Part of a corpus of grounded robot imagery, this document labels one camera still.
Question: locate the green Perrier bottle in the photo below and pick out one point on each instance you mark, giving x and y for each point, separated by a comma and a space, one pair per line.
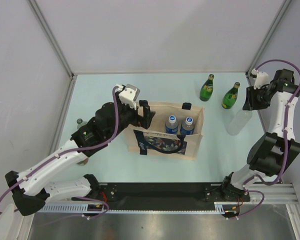
231, 96
207, 88

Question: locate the green bottle red label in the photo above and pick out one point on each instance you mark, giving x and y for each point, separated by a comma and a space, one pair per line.
83, 162

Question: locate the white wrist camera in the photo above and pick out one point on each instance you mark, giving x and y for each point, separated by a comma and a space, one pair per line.
128, 95
260, 78

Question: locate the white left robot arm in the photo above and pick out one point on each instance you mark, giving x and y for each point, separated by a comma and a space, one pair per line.
33, 188

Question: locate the white slotted cable duct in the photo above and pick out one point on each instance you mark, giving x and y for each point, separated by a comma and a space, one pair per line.
90, 208

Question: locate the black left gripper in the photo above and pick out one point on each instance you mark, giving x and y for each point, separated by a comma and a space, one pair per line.
138, 120

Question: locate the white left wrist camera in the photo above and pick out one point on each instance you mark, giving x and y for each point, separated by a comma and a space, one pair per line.
128, 95

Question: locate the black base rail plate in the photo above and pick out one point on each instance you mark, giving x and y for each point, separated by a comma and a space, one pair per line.
165, 193

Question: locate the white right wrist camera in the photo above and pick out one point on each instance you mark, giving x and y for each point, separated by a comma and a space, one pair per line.
260, 78

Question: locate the beige canvas tote bag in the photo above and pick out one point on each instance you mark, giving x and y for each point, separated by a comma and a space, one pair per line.
156, 141

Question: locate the Pocari Sweat bottle clear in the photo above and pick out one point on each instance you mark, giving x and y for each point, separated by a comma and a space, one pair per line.
239, 121

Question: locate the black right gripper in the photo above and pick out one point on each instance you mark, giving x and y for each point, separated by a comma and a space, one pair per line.
251, 103

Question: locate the Pocari Sweat bottle labelled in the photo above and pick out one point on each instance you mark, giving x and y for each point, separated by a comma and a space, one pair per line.
187, 126

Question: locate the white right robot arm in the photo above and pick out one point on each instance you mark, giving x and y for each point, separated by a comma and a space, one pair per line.
273, 153

